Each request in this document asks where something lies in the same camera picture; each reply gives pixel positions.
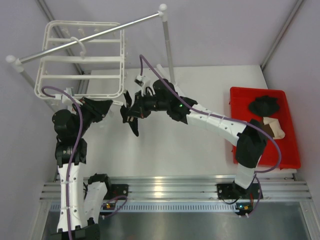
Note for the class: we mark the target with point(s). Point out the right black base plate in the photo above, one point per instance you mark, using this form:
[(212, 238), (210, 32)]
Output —
[(231, 191)]

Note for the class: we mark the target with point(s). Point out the red plastic tray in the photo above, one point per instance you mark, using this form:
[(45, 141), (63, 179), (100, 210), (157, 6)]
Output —
[(241, 97)]

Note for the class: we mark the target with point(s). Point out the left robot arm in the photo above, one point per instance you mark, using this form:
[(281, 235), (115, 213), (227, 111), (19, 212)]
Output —
[(80, 202)]

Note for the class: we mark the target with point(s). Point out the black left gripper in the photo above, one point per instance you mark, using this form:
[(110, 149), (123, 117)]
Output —
[(98, 108)]

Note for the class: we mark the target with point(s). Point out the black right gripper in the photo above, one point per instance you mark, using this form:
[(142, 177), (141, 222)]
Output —
[(139, 109)]

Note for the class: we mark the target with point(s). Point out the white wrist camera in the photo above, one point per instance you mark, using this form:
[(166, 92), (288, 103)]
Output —
[(65, 97), (144, 82)]

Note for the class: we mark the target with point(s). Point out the brown cream striped sock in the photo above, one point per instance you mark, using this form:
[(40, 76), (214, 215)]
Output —
[(273, 128)]

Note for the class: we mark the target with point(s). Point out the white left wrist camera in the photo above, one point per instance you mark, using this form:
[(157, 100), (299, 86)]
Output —
[(65, 97)]

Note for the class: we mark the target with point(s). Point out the silver clothes rack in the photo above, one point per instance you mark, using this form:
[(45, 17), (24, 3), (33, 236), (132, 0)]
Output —
[(72, 50)]

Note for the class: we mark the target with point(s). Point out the white plastic clip hanger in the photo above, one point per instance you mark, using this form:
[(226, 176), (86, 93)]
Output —
[(104, 86)]

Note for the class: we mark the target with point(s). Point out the black sock bundle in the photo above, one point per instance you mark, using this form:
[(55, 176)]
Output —
[(264, 106)]

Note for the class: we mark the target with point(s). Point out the black white-striped sock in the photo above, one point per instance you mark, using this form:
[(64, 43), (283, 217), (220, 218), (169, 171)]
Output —
[(126, 106)]

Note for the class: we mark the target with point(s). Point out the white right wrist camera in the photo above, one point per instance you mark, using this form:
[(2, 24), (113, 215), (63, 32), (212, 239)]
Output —
[(144, 82)]

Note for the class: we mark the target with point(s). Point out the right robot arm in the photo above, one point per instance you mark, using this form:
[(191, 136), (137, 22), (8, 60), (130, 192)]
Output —
[(247, 137)]

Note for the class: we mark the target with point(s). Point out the aluminium mounting rail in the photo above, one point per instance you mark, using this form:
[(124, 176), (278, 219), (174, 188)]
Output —
[(275, 188)]

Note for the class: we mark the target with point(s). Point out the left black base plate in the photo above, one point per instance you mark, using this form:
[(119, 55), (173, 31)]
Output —
[(116, 190)]

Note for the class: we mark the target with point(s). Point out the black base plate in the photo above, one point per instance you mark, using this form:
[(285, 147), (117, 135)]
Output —
[(231, 191), (116, 190)]

